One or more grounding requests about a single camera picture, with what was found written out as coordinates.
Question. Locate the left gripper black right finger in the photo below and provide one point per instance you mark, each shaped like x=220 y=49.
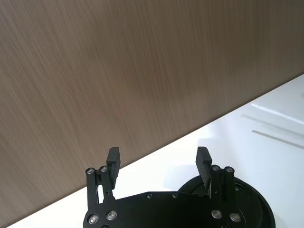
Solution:
x=205 y=168

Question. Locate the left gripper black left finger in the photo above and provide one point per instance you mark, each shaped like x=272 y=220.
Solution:
x=112 y=166

